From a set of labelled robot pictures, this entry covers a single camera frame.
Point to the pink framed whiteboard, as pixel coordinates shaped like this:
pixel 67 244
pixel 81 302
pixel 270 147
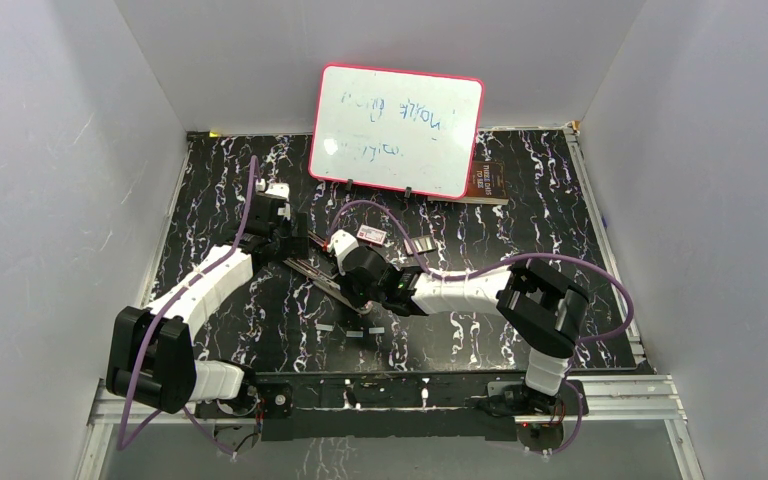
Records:
pixel 396 130

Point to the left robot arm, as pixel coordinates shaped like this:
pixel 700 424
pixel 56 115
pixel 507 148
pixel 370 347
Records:
pixel 152 358

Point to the cardboard staple box tray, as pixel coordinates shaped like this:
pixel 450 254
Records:
pixel 420 245

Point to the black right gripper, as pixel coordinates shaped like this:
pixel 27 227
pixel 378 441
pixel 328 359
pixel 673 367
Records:
pixel 345 283

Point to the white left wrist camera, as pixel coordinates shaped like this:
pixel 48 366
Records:
pixel 278 194

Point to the red white staple box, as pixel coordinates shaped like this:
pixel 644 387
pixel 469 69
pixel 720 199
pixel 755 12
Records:
pixel 371 235

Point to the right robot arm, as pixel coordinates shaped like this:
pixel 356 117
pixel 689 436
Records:
pixel 545 307

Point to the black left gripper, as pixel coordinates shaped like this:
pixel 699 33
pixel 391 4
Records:
pixel 295 246

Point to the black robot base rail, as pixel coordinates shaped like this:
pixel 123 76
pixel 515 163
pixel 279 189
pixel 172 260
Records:
pixel 494 405

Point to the brown Three Days book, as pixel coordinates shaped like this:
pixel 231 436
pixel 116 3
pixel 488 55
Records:
pixel 486 184

